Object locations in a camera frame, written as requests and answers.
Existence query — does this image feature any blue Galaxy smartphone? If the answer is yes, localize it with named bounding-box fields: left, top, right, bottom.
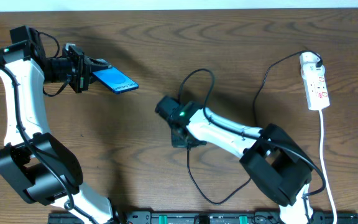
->
left=93, top=67, right=139, bottom=95

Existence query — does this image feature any black USB charging cable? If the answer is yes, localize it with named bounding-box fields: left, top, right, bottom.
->
left=186, top=49, right=324, bottom=206

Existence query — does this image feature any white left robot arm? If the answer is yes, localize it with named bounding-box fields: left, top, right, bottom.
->
left=0, top=26, right=119, bottom=223

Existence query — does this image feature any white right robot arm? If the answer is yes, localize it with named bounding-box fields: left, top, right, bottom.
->
left=155, top=96, right=313, bottom=223

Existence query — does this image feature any white power strip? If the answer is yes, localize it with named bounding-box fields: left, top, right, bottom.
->
left=304, top=76, right=330, bottom=111

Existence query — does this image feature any white power strip cord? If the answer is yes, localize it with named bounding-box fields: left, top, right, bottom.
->
left=318, top=108, right=338, bottom=224

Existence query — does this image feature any white USB wall charger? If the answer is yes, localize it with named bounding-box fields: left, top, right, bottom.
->
left=299, top=52, right=326, bottom=80

